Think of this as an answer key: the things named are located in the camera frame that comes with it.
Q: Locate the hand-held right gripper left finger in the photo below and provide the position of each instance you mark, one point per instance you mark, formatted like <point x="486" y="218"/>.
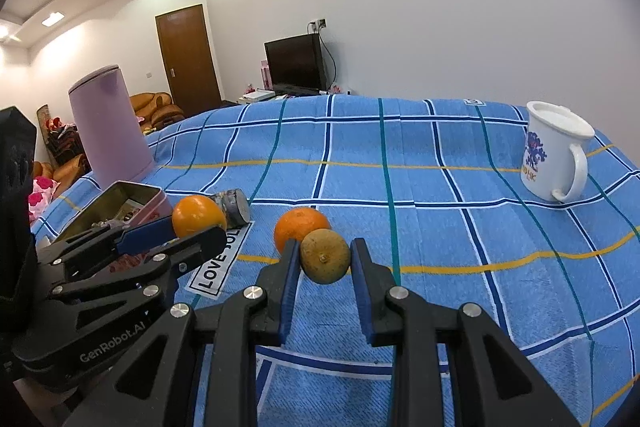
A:
<point x="289" y="289"/>

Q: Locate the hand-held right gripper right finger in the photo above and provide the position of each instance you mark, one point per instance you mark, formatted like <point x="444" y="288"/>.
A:
<point x="361" y="289"/>

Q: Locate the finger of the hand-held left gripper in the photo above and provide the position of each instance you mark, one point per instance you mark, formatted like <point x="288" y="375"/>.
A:
<point x="200" y="244"/>
<point x="147" y="234"/>

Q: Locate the pink tin box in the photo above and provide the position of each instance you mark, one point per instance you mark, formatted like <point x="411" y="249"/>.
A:
<point x="156" y="206"/>

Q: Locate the small orange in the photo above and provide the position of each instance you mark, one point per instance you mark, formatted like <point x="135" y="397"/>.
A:
<point x="197" y="214"/>

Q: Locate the small brown round fruit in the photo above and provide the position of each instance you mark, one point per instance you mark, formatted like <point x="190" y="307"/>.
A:
<point x="325" y="257"/>

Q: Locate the large orange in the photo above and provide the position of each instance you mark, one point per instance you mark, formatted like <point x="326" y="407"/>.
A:
<point x="300" y="227"/>

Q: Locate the orange armchair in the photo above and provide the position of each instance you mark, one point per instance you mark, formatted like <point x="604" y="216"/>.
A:
<point x="70" y="169"/>

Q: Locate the blue plaid blanket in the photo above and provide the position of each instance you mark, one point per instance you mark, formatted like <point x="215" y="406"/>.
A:
<point x="450" y="232"/>

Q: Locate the purple electric kettle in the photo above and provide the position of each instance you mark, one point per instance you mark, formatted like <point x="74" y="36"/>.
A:
<point x="107" y="132"/>

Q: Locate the pink floral cushion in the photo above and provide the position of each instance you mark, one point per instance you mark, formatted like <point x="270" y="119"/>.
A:
<point x="40" y="199"/>

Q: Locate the brown leather sofa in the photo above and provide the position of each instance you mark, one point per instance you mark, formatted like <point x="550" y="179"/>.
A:
<point x="157" y="109"/>

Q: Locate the dark cluttered rack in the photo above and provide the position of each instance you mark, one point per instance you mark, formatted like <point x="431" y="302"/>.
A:
<point x="62" y="137"/>

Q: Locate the white flat box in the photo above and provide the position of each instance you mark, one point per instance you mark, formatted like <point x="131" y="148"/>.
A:
<point x="256" y="96"/>

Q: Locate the pink carton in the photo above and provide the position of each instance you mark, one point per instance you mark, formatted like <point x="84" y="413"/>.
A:
<point x="266" y="76"/>

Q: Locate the brown wooden door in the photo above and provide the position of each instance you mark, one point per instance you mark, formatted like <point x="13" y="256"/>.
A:
<point x="187" y="57"/>

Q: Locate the black television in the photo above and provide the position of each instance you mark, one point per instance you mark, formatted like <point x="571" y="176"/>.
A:
<point x="295" y="62"/>

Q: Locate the white printed mug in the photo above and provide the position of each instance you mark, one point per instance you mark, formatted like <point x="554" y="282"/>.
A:
<point x="545" y="157"/>

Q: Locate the rectangular ceiling light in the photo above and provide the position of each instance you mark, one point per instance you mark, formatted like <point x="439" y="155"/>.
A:
<point x="53" y="19"/>

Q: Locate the wall power outlet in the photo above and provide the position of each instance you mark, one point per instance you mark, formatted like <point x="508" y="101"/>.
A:
<point x="318" y="24"/>

